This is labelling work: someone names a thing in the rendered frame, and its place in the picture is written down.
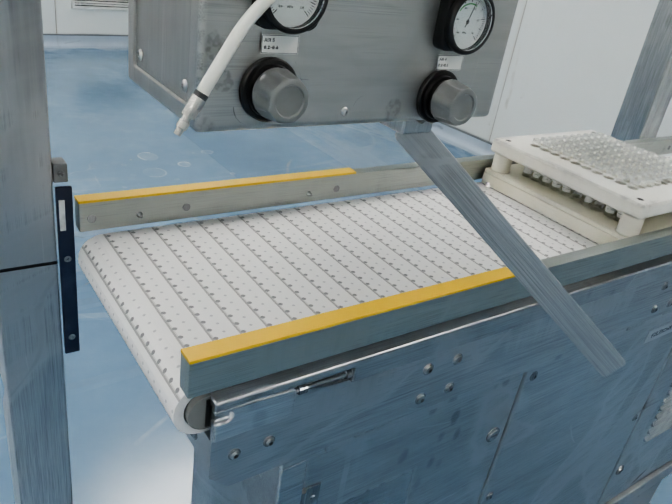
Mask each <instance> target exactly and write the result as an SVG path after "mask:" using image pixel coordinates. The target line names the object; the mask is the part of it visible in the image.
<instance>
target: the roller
mask: <svg viewBox="0 0 672 504"><path fill-rule="evenodd" d="M211 396H212V395H211V392H210V393H207V394H204V395H200V396H197V397H194V398H192V399H191V400H190V401H189V402H188V404H187V405H186V407H185V409H184V413H183V414H184V419H185V421H186V422H187V423H188V424H189V425H190V426H191V427H192V428H194V429H197V430H202V429H206V428H209V427H211V419H212V406H211V404H210V402H211V400H210V397H211Z"/></svg>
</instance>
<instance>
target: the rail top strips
mask: <svg viewBox="0 0 672 504"><path fill-rule="evenodd" d="M350 174H356V171H354V170H353V169H351V168H339V169H329V170H320V171H310V172H300V173H290V174H280V175H271V176H261V177H251V178H241V179H231V180H222V181H212V182H202V183H192V184H182V185H173V186H163V187H153V188H143V189H133V190H124V191H114V192H104V193H94V194H84V195H74V198H75V200H76V201H77V203H78V204H86V203H95V202H104V201H113V200H122V199H132V198H141V197H150V196H159V195H168V194H177V193H186V192H195V191H204V190H214V189H223V188H232V187H241V186H250V185H259V184H268V183H277V182H286V181H296V180H305V179H314V178H323V177H332V176H341V175H350ZM514 277H515V276H514V275H513V273H512V272H511V271H510V270H509V269H508V268H507V267H503V268H499V269H495V270H491V271H487V272H483V273H479V274H475V275H471V276H467V277H463V278H459V279H455V280H451V281H447V282H443V283H440V284H436V285H432V286H428V287H424V288H420V289H416V290H412V291H408V292H404V293H400V294H396V295H392V296H388V297H384V298H380V299H376V300H372V301H368V302H364V303H361V304H357V305H353V306H349V307H345V308H341V309H337V310H333V311H329V312H325V313H321V314H317V315H313V316H309V317H305V318H301V319H297V320H293V321H289V322H285V323H281V324H278V325H274V326H270V327H266V328H262V329H258V330H254V331H250V332H246V333H242V334H238V335H234V336H230V337H226V338H222V339H218V340H214V341H210V342H206V343H202V344H199V345H195V346H191V347H187V348H183V349H181V353H182V355H183V356H184V358H185V359H186V361H187V362H188V363H189V365H191V364H195V363H199V362H203V361H206V360H210V359H214V358H217V357H221V356H225V355H228V354H232V353H236V352H240V351H243V350H247V349H251V348H254V347H258V346H262V345H266V344H269V343H273V342H277V341H280V340H284V339H288V338H291V337H295V336H299V335H303V334H306V333H310V332H314V331H317V330H321V329H325V328H328V327H332V326H336V325H340V324H343V323H347V322H351V321H354V320H358V319H362V318H366V317H369V316H373V315H377V314H380V313H384V312H388V311H391V310H395V309H399V308H403V307H406V306H410V305H414V304H417V303H421V302H425V301H428V300H432V299H436V298H440V297H443V296H447V295H451V294H454V293H458V292H462V291H466V290H469V289H473V288H477V287H480V286H484V285H488V284H491V283H495V282H499V281H503V280H506V279H510V278H514Z"/></svg>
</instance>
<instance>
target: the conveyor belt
mask: <svg viewBox="0 0 672 504"><path fill-rule="evenodd" d="M476 183H477V185H478V186H479V187H480V188H481V189H482V191H483V192H484V193H485V194H486V195H487V197H488V198H489V199H490V200H491V201H492V203H493V204H494V205H495V206H496V207H497V208H498V210H499V211H500V212H501V213H502V214H503V216H504V217H505V218H506V219H507V220H508V222H509V223H510V224H511V225H512V226H513V228H514V229H515V230H516V231H517V232H518V233H519V235H520V236H521V237H522V238H523V239H524V241H525V242H526V243H527V244H528V245H529V247H530V248H531V249H532V250H533V251H534V253H535V254H536V255H537V256H538V257H539V258H540V260H541V259H545V258H549V257H553V256H557V255H561V254H565V253H569V252H573V251H577V250H581V249H585V248H588V247H592V246H596V245H600V244H598V243H596V242H594V241H593V240H591V239H589V238H587V237H585V236H583V235H581V234H579V233H577V232H575V231H573V230H572V229H570V228H568V227H566V226H564V225H562V224H560V223H558V222H556V221H554V220H552V219H551V218H549V217H547V216H545V215H543V214H541V213H539V212H537V211H535V210H533V209H531V208H530V207H528V206H526V205H524V204H522V203H520V202H518V201H516V200H514V199H512V198H510V197H509V196H507V195H505V194H503V193H501V192H499V191H497V190H495V189H491V188H488V187H486V186H485V185H484V183H482V182H476ZM78 262H79V265H80V267H81V269H82V271H83V272H84V274H85V276H86V277H87V279H88V281H89V282H90V284H91V286H92V287H93V289H94V291H95V292H96V294H97V296H98V297H99V299H100V301H101V302H102V304H103V306H104V307H105V309H106V311H107V313H108V314H109V316H110V318H111V319H112V321H113V323H114V324H115V326H116V328H117V329H118V331H119V333H120V334H121V336H122V338H123V339H124V341H125V343H126V344H127V346H128V348H129V349H130V351H131V353H132V354H133V356H134V358H135V360H136V361H137V363H138V365H139V366H140V368H141V370H142V371H143V373H144V375H145V376H146V378H147V380H148V381H149V383H150V385H151V386H152V388H153V390H154V391H155V393H156V395H157V396H158V398H159V400H160V402H161V403H162V405H163V407H164V408H165V410H166V412H167V413H168V415H169V417H170V418H171V420H172V422H173V423H174V425H175V427H176V428H177V429H178V430H179V431H181V432H183V433H186V434H196V433H201V432H204V431H208V430H211V427H209V428H206V429H202V430H197V429H194V428H192V427H191V426H190V425H189V424H188V423H187V422H186V421H185V419H184V414H183V413H184V409H185V407H186V405H187V404H188V402H189V401H190V400H191V399H192V398H190V399H188V398H187V397H186V395H185V394H184V392H183V391H182V389H181V388H180V364H181V349H183V348H187V347H191V346H195V345H199V344H202V343H206V342H210V341H214V340H218V339H222V338H226V337H230V336H234V335H238V334H242V333H246V332H250V331H254V330H258V329H262V328H266V327H270V326H274V325H278V324H281V323H285V322H289V321H293V320H297V319H301V318H305V317H309V316H313V315H317V314H321V313H325V312H329V311H333V310H337V309H341V308H345V307H349V306H353V305H357V304H361V303H364V302H368V301H372V300H376V299H380V298H384V297H388V296H392V295H396V294H400V293H404V292H408V291H412V290H416V289H420V288H424V287H428V286H432V285H436V284H440V283H443V282H447V281H451V280H455V279H459V278H463V277H467V276H471V275H475V274H479V273H483V272H487V271H491V270H495V269H499V268H503V267H507V266H506V265H505V264H504V263H503V262H502V261H501V260H500V258H499V257H498V256H497V255H496V254H495V253H494V252H493V250H492V249H491V248H490V247H489V246H488V245H487V244H486V242H485V241H484V240H483V239H482V238H481V237H480V235H479V234H478V233H477V232H476V231H475V230H474V229H473V227H472V226H471V225H470V224H469V223H468V222H467V221H466V219H465V218H464V217H463V216H462V215H461V214H460V213H459V211H458V210H457V209H456V208H455V207H454V206H453V204H452V203H451V202H450V201H449V200H448V199H447V198H446V196H445V195H444V194H443V193H442V192H441V191H440V190H439V188H432V189H425V190H418V191H410V192H403V193H396V194H389V195H381V196H374V197H367V198H359V199H352V200H345V201H338V202H330V203H323V204H316V205H308V206H301V207H294V208H287V209H279V210H272V211H265V212H257V213H250V214H243V215H236V216H228V217H221V218H214V219H206V220H199V221H192V222H185V223H177V224H170V225H163V226H155V227H148V228H141V229H134V230H126V231H119V232H112V233H105V234H100V235H96V236H94V237H92V238H90V239H89V240H87V241H86V242H85V243H84V244H83V246H82V247H81V249H80V251H79V255H78Z"/></svg>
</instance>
